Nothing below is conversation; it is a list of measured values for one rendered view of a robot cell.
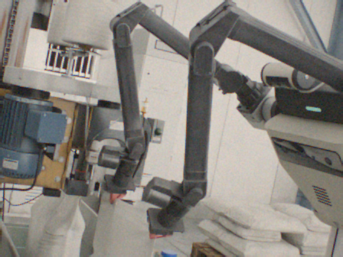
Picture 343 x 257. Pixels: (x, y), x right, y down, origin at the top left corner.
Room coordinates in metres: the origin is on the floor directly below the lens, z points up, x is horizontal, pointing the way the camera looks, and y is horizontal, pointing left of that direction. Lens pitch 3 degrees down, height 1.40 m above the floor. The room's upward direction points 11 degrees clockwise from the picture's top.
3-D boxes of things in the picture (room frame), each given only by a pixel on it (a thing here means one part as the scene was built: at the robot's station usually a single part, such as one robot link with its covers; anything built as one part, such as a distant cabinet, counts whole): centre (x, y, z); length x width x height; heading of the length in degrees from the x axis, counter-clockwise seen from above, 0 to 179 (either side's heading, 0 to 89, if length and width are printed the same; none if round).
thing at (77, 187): (1.87, 0.29, 1.04); 0.08 x 0.06 x 0.05; 116
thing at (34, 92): (1.63, 0.45, 1.35); 0.12 x 0.12 x 0.04
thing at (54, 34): (1.93, 0.44, 1.61); 0.15 x 0.14 x 0.17; 26
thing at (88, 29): (1.70, 0.32, 1.61); 0.17 x 0.17 x 0.17
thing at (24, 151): (1.63, 0.45, 1.21); 0.15 x 0.15 x 0.25
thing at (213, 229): (4.90, -0.80, 0.32); 0.67 x 0.42 x 0.14; 120
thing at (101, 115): (2.04, 0.24, 1.21); 0.30 x 0.25 x 0.30; 26
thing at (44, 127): (1.56, 0.37, 1.25); 0.10 x 0.08 x 0.12; 141
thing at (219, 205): (4.90, -0.79, 0.56); 0.66 x 0.43 x 0.15; 114
